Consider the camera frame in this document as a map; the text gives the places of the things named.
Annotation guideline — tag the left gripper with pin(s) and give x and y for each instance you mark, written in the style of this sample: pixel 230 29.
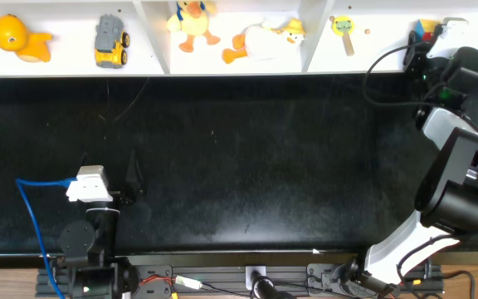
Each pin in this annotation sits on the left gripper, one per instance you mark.
pixel 122 198

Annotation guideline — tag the grey and yellow toy truck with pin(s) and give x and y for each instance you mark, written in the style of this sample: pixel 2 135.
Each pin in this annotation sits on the grey and yellow toy truck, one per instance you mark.
pixel 109 45

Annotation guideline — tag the yellow rubber duck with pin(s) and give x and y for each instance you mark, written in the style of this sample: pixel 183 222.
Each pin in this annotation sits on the yellow rubber duck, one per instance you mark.
pixel 15 35

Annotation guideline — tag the yellow rattle drum toy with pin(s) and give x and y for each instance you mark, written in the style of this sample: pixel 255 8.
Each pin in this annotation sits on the yellow rattle drum toy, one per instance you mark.
pixel 342 26

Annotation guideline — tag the many-coloured puzzle cube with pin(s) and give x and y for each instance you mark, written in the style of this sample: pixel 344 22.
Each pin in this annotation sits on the many-coloured puzzle cube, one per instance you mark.
pixel 423 30

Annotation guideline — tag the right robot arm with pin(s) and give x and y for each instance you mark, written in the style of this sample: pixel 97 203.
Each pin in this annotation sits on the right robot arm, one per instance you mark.
pixel 455 187

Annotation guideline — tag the yellow plush duck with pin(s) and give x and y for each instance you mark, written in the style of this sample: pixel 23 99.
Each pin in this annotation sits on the yellow plush duck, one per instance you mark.
pixel 195 25

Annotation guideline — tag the white plush duck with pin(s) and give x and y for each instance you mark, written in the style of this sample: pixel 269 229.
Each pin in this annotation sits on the white plush duck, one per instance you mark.
pixel 266 43

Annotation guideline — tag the white shelf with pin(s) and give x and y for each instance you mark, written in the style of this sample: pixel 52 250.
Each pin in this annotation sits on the white shelf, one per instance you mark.
pixel 388 54

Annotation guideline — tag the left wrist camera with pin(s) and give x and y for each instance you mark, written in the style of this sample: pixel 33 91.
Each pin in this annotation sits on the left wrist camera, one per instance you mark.
pixel 89 182

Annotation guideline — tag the mounting rail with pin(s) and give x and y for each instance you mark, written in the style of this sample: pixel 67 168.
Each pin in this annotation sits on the mounting rail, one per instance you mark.
pixel 218 276

